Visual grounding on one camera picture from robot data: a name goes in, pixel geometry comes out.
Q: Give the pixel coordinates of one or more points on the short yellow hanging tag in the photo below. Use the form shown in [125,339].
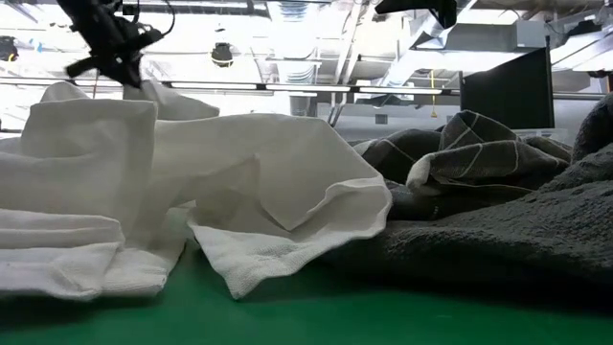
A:
[433,96]

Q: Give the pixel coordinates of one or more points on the long ceiling light strip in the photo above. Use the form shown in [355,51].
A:
[306,87]

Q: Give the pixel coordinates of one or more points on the grey rectangular air duct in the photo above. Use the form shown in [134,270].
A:
[488,36]

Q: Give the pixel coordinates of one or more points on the grey terry towel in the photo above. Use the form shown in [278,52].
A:
[503,239]

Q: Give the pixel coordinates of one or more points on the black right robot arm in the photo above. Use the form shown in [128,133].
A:
[421,9]

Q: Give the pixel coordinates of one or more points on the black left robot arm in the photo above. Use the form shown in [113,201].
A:
[84,9]

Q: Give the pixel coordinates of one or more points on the black ceiling fixture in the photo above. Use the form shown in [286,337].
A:
[7,48]

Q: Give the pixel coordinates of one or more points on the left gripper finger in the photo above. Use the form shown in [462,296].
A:
[135,77]
[120,76]

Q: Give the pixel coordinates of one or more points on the white cotton towel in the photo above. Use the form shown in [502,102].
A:
[81,158]
[172,105]
[52,259]
[287,191]

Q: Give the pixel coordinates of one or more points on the small wall vent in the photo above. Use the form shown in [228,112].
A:
[381,119]

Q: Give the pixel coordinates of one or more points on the dark grey checked towel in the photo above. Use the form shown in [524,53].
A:
[479,158]

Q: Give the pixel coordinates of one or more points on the silver ribbed air duct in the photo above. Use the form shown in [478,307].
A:
[301,108]

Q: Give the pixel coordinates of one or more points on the black ceiling dome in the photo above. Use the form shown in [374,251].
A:
[222,53]

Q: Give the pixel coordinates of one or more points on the large round air duct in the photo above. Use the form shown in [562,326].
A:
[416,52]

